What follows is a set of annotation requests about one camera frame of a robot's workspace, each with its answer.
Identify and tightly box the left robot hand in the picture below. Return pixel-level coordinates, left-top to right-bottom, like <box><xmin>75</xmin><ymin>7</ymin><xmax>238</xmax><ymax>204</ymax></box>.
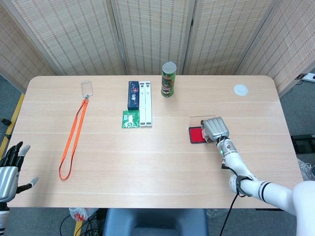
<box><xmin>0</xmin><ymin>141</ymin><xmax>39</xmax><ymax>203</ymax></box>

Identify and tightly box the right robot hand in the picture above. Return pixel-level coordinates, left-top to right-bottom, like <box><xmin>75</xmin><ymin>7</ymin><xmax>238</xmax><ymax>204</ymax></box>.
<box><xmin>201</xmin><ymin>117</ymin><xmax>230</xmax><ymax>144</ymax></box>

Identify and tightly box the red ink pad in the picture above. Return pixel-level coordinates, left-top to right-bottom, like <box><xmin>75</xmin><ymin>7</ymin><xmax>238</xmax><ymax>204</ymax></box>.
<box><xmin>188</xmin><ymin>115</ymin><xmax>217</xmax><ymax>145</ymax></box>

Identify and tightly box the white round grommet cap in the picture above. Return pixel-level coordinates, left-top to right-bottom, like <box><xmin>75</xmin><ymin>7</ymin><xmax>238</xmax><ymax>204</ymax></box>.
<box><xmin>233</xmin><ymin>84</ymin><xmax>249</xmax><ymax>96</ymax></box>

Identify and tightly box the green chips can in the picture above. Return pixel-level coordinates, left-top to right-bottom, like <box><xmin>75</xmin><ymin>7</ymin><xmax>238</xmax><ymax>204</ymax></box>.
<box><xmin>160</xmin><ymin>62</ymin><xmax>178</xmax><ymax>98</ymax></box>

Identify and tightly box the long white box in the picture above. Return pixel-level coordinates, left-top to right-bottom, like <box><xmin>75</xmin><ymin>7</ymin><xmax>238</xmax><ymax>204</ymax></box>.
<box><xmin>139</xmin><ymin>81</ymin><xmax>147</xmax><ymax>129</ymax></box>
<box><xmin>145</xmin><ymin>81</ymin><xmax>154</xmax><ymax>129</ymax></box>

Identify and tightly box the white red plastic bag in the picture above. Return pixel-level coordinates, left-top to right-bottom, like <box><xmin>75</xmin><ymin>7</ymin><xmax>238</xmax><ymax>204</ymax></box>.
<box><xmin>68</xmin><ymin>207</ymin><xmax>98</xmax><ymax>222</ymax></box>

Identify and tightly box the green packet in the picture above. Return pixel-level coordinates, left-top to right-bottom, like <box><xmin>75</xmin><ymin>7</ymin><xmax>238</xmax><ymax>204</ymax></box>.
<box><xmin>121</xmin><ymin>110</ymin><xmax>140</xmax><ymax>129</ymax></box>

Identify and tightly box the black table base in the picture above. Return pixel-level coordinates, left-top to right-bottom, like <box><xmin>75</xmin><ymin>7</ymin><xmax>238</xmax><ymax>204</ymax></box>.
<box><xmin>291</xmin><ymin>134</ymin><xmax>315</xmax><ymax>154</ymax></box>

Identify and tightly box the dark blue floral box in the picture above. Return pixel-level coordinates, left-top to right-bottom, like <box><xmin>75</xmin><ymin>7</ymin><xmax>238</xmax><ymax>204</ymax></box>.
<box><xmin>127</xmin><ymin>81</ymin><xmax>140</xmax><ymax>111</ymax></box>

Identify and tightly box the grey sneaker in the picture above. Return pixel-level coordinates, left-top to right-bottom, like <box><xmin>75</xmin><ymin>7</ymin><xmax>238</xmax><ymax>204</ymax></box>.
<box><xmin>297</xmin><ymin>158</ymin><xmax>315</xmax><ymax>184</ymax></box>

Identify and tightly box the white power strip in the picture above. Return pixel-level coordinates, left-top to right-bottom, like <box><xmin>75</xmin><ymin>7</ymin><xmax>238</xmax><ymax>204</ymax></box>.
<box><xmin>296</xmin><ymin>72</ymin><xmax>315</xmax><ymax>83</ymax></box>

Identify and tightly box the blue chair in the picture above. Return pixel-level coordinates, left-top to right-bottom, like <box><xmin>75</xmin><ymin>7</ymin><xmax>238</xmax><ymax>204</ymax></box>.
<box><xmin>102</xmin><ymin>208</ymin><xmax>209</xmax><ymax>236</ymax></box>

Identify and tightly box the woven folding screen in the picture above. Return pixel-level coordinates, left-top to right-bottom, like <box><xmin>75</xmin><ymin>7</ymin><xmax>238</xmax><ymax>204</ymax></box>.
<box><xmin>0</xmin><ymin>0</ymin><xmax>315</xmax><ymax>93</ymax></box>

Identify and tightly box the clear badge holder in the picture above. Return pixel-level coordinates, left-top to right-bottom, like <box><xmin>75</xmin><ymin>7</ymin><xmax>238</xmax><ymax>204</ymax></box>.
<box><xmin>81</xmin><ymin>81</ymin><xmax>94</xmax><ymax>99</ymax></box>

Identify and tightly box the black floor cable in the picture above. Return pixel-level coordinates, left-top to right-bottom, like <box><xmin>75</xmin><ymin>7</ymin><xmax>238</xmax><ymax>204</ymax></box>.
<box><xmin>60</xmin><ymin>213</ymin><xmax>104</xmax><ymax>236</ymax></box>

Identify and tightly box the orange lanyard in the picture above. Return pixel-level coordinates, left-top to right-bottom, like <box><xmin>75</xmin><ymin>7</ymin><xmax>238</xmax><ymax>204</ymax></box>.
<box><xmin>58</xmin><ymin>97</ymin><xmax>90</xmax><ymax>181</ymax></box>

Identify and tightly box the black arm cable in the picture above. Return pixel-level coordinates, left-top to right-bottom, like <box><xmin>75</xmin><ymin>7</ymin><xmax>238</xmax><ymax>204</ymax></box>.
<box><xmin>218</xmin><ymin>164</ymin><xmax>250</xmax><ymax>236</ymax></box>

